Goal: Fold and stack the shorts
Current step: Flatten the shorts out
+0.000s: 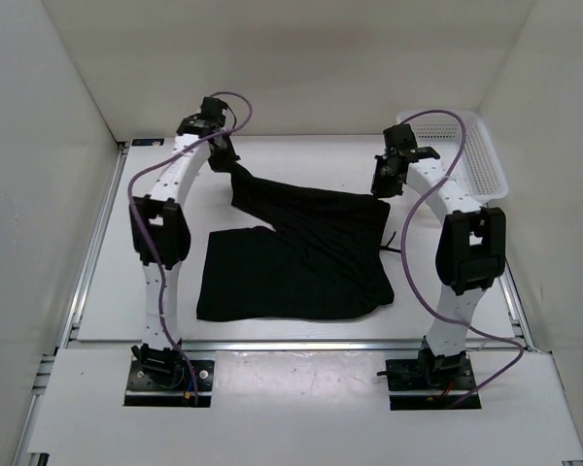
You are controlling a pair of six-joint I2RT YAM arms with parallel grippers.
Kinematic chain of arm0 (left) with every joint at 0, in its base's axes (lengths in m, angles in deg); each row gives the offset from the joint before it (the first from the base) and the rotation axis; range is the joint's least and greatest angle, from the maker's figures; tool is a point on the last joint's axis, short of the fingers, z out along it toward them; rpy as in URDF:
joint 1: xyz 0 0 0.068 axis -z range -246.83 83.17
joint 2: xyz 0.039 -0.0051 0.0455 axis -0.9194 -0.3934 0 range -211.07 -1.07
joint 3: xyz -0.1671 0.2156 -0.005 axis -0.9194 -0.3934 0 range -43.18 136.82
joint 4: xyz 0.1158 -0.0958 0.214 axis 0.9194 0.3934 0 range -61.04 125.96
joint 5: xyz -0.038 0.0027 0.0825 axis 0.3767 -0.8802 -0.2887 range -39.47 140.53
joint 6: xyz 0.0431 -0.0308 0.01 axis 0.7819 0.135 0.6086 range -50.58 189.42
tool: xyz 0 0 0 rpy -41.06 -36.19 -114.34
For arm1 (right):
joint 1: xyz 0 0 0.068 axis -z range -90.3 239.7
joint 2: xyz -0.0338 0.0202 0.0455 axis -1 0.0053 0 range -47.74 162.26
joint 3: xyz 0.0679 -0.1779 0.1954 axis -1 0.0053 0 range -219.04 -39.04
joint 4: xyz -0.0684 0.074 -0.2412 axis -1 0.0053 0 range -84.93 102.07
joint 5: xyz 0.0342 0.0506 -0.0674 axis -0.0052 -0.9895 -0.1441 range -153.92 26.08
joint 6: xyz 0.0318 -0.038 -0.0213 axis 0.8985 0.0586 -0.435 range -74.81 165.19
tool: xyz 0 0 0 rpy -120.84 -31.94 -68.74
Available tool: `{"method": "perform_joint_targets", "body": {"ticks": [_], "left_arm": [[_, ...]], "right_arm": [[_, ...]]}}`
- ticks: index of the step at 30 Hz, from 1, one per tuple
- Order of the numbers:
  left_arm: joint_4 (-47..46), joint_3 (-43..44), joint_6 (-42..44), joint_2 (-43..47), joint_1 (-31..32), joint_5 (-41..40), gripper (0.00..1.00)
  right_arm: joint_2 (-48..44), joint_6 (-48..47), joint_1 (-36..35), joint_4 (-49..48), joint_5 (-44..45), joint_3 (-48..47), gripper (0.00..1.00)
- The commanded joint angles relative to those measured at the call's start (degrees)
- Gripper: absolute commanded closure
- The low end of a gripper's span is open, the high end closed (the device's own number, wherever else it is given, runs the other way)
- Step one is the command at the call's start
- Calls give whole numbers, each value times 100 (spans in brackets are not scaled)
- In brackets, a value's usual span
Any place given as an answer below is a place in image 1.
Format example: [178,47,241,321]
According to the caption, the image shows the black shorts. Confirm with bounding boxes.
[196,164,394,322]

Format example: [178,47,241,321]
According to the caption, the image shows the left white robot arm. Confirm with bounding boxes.
[127,115,238,396]

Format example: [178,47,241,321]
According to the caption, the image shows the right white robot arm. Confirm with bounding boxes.
[371,148,506,388]

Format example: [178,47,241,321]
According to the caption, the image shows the white perforated plastic basket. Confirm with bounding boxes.
[396,110,508,204]

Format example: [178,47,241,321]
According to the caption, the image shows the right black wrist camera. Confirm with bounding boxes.
[383,123,418,156]

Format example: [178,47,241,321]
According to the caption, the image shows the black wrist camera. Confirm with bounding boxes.
[383,123,418,156]
[199,96,229,126]

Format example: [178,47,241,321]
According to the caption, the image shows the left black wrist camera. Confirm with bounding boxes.
[199,96,229,126]

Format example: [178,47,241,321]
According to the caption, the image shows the black corner bracket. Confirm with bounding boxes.
[131,138,165,147]

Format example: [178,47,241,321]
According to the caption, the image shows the aluminium front rail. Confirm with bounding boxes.
[183,339,422,352]

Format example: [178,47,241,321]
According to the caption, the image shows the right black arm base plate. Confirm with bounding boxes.
[376,357,476,412]

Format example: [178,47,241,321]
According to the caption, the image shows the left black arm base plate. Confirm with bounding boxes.
[123,359,215,408]

